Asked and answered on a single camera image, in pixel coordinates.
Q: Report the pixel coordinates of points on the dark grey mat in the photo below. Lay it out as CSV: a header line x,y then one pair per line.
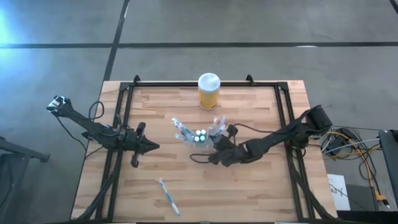
x,y
359,197

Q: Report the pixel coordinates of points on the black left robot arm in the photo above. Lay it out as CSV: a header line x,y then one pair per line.
x,y
90,126

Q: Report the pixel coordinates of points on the black metal stand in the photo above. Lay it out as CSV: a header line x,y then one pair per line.
x,y
25,153

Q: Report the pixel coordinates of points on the blue toothbrush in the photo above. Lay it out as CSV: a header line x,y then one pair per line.
x,y
169,197
182,137
178,124
214,126

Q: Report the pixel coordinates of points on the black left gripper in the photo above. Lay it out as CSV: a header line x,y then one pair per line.
x,y
136,143

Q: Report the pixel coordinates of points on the white paper sheet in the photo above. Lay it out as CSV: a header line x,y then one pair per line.
x,y
339,193

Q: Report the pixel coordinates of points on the clear acrylic organizer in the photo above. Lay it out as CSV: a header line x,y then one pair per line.
x,y
190,141

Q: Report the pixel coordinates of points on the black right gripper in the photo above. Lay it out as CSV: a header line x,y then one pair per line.
x,y
231,152

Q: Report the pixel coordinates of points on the blue mouthwash bottle white cap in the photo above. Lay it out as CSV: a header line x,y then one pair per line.
x,y
197,132
203,132
196,138
202,138

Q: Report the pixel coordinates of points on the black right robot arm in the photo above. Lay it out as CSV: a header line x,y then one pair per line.
x,y
280,138

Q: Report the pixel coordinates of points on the black case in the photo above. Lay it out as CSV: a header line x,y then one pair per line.
x,y
388,155

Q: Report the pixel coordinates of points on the black aluminium table frame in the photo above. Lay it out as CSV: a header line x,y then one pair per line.
x,y
171,84

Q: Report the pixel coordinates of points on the yellow canister white lid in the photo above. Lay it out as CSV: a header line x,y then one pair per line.
x,y
209,90

